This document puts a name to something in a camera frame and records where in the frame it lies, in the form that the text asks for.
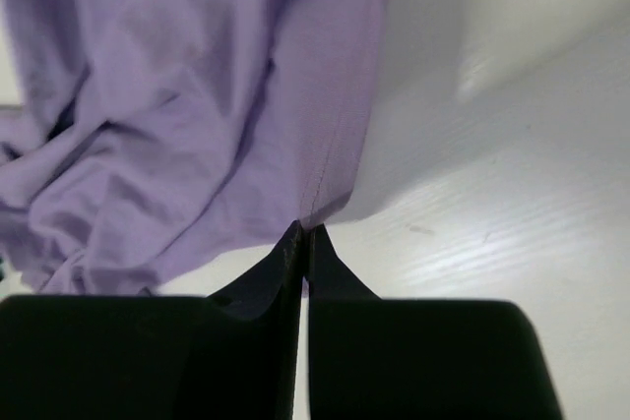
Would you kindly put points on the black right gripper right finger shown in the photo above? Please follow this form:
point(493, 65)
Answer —
point(375, 358)

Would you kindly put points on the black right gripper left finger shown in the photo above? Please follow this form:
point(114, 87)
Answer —
point(229, 355)

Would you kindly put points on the purple t shirt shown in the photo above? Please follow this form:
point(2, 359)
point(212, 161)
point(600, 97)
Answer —
point(157, 134)

